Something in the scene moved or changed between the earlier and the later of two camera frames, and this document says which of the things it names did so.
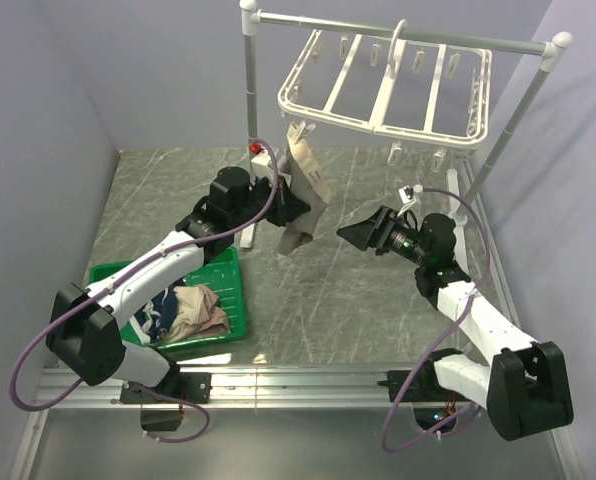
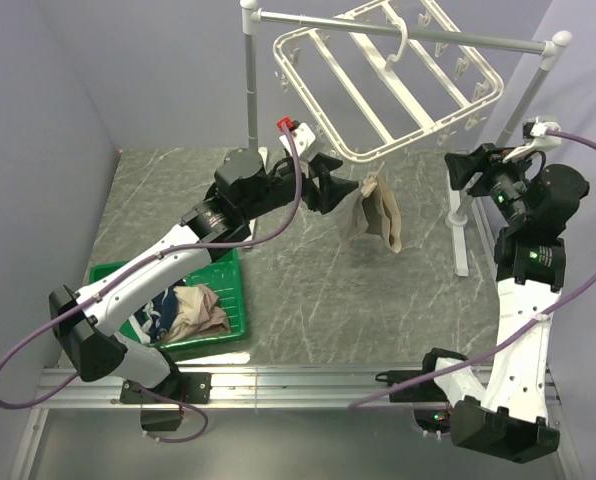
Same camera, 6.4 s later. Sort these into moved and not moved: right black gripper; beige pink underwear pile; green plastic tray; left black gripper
Moved: right black gripper; left black gripper
Not moved: beige pink underwear pile; green plastic tray
